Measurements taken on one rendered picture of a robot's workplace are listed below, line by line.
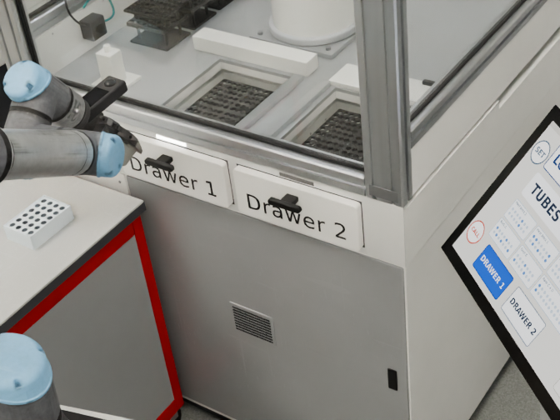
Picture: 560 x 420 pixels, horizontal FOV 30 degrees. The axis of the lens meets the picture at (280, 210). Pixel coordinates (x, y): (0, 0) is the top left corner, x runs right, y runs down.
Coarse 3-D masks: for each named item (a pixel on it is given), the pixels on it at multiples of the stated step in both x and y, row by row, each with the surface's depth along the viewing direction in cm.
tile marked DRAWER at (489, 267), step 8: (488, 248) 169; (480, 256) 170; (488, 256) 169; (496, 256) 167; (472, 264) 171; (480, 264) 170; (488, 264) 168; (496, 264) 167; (504, 264) 165; (480, 272) 169; (488, 272) 167; (496, 272) 166; (504, 272) 164; (488, 280) 167; (496, 280) 165; (504, 280) 164; (512, 280) 162; (488, 288) 166; (496, 288) 165; (504, 288) 163; (496, 296) 164
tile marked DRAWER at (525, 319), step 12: (516, 288) 161; (516, 300) 160; (528, 300) 158; (504, 312) 162; (516, 312) 160; (528, 312) 157; (516, 324) 159; (528, 324) 157; (540, 324) 155; (528, 336) 156
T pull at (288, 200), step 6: (270, 198) 204; (276, 198) 203; (282, 198) 203; (288, 198) 203; (294, 198) 203; (270, 204) 204; (276, 204) 203; (282, 204) 202; (288, 204) 202; (294, 204) 201; (288, 210) 202; (294, 210) 201; (300, 210) 201
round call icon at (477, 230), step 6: (474, 222) 174; (480, 222) 173; (468, 228) 175; (474, 228) 174; (480, 228) 173; (486, 228) 171; (462, 234) 176; (468, 234) 174; (474, 234) 173; (480, 234) 172; (468, 240) 174; (474, 240) 173; (480, 240) 172; (474, 246) 172
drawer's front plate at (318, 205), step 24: (240, 168) 210; (240, 192) 213; (264, 192) 209; (288, 192) 205; (312, 192) 201; (264, 216) 213; (312, 216) 204; (336, 216) 201; (360, 216) 199; (336, 240) 205; (360, 240) 201
